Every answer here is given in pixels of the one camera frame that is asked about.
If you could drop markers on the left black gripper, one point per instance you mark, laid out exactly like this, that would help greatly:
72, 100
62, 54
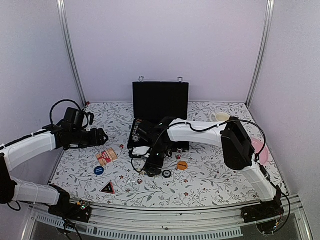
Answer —
94, 140

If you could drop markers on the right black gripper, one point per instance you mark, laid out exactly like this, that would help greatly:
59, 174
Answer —
158, 164

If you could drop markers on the red card deck box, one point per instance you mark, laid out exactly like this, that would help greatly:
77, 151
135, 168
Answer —
107, 156

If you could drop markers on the black poker case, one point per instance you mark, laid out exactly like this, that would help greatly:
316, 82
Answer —
155, 100

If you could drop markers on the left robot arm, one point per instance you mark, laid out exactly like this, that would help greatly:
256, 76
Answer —
18, 152

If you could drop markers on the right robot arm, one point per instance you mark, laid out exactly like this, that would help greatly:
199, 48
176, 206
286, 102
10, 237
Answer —
238, 151

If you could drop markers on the black white dealer chip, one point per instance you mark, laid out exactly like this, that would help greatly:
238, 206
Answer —
166, 174

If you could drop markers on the orange round button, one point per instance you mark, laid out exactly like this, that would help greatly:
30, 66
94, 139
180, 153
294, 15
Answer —
182, 165

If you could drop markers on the white black chip stack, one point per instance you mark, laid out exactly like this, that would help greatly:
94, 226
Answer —
135, 136

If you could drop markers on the blue round button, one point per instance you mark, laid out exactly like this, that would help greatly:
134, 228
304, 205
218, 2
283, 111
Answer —
99, 170

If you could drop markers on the black triangular token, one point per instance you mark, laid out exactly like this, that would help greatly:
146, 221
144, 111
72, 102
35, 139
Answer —
108, 189

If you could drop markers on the floral tablecloth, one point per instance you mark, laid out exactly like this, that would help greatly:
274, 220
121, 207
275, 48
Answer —
207, 182

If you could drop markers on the cream ceramic mug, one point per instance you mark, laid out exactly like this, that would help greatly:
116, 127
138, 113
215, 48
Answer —
219, 117

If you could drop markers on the pink plate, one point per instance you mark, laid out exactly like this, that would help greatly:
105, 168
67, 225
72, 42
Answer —
264, 155

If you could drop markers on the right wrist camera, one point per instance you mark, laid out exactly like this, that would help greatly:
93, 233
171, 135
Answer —
139, 152

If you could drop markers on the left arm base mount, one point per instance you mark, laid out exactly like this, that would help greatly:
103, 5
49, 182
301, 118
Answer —
79, 211

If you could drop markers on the front aluminium rail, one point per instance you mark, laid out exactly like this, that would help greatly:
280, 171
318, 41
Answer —
115, 222

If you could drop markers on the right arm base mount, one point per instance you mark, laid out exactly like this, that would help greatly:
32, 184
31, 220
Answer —
263, 211

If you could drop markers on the left aluminium frame post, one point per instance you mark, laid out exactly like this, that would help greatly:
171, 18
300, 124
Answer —
69, 49

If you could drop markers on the aluminium frame post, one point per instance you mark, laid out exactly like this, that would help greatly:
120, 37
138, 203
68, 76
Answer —
270, 4
69, 49

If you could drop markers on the right aluminium frame post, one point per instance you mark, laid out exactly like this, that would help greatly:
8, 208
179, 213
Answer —
270, 4

